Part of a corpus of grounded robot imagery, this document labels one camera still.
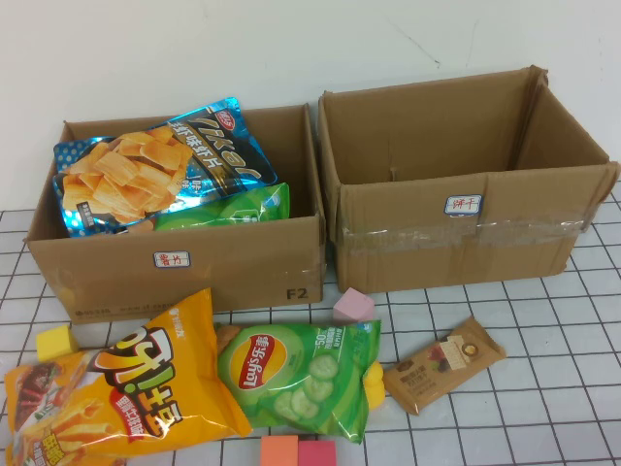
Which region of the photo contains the pink foam cube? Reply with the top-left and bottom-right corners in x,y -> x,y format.
332,286 -> 376,325

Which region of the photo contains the yellow rubber duck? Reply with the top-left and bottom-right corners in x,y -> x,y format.
361,361 -> 387,409

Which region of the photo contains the cardboard box with F2 print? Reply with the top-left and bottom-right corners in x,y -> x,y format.
23,102 -> 327,325

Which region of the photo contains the plain green snack bag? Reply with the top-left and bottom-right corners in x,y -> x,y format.
153,182 -> 291,232

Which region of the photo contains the yellow foam cube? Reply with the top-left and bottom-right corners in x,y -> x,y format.
36,324 -> 81,363

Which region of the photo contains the green Lay's cucumber chips bag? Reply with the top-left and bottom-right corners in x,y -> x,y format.
214,318 -> 383,446

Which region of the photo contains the brown biscuit packet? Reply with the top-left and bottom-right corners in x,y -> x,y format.
382,316 -> 507,416

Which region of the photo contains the orange foam block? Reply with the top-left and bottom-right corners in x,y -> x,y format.
260,435 -> 300,466

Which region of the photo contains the yellow fries snack bag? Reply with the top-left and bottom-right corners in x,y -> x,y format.
3,287 -> 253,466

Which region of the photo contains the taped cardboard box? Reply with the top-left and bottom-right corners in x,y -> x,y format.
317,64 -> 621,295

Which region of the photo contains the red foam block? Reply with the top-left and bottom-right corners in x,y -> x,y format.
298,439 -> 338,466

